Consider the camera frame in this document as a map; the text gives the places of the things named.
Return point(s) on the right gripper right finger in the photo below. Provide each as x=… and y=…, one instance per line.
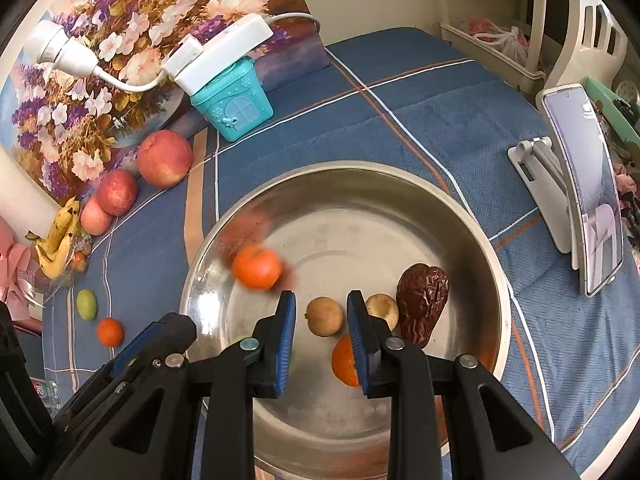
x=490, y=435

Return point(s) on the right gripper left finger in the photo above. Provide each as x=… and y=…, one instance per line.
x=256, y=367

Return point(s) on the orange tangerine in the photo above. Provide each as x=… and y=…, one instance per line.
x=343, y=362
x=110, y=333
x=257, y=267

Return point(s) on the tan longan fruit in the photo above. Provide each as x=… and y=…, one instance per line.
x=383, y=306
x=325, y=317

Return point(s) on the brown red date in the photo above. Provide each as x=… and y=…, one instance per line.
x=421, y=295

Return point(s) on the clear acrylic sign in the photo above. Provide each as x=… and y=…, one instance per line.
x=48, y=394

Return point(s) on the silver metal plate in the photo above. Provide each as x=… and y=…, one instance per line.
x=338, y=227

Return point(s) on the green jujube on cloth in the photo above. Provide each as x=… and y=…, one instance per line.
x=86, y=305

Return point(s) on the clear plastic fruit tray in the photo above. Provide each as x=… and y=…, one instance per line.
x=77, y=263

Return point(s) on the pink flower bouquet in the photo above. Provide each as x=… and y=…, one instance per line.
x=16, y=289

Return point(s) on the yellow banana bunch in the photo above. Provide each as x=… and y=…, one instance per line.
x=54, y=249

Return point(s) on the pale red apple left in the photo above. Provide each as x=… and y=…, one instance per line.
x=94, y=219

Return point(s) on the dark red apple middle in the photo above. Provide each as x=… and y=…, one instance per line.
x=117, y=192

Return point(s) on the red apple right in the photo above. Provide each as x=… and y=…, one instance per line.
x=164, y=158

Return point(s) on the white phone stand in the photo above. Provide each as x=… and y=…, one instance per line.
x=539, y=168

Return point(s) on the smartphone on stand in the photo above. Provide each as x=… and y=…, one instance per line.
x=587, y=169

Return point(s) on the teal house-shaped box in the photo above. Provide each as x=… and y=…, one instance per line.
x=234, y=102

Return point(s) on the blue plaid tablecloth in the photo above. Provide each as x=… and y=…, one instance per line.
x=407, y=99

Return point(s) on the floral painting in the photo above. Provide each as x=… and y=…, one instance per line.
x=64, y=131

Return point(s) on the white power adapter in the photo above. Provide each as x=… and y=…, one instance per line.
x=191, y=64

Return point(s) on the white shelf rack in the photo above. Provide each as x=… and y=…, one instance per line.
x=568, y=41

